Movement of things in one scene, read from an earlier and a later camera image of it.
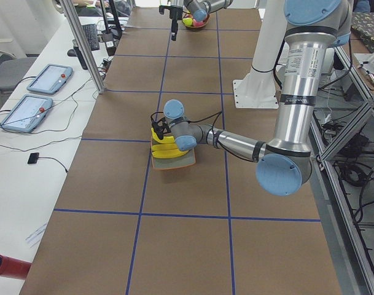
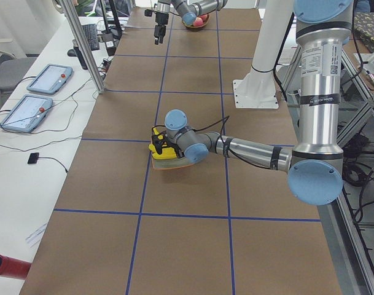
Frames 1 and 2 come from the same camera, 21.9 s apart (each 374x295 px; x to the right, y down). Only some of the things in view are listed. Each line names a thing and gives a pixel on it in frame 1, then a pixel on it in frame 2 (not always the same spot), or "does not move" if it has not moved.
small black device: x=33 y=158 does not move
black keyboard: x=91 y=32 does not move
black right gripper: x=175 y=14 to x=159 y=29
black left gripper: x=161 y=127 to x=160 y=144
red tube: x=0 y=265 does not move
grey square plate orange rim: x=187 y=158 does not move
